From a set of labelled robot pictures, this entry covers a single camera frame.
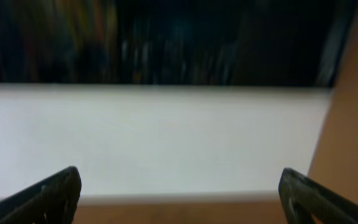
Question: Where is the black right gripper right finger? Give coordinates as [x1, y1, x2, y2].
[278, 168, 358, 224]

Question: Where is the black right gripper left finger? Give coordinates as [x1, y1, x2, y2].
[0, 166, 81, 224]

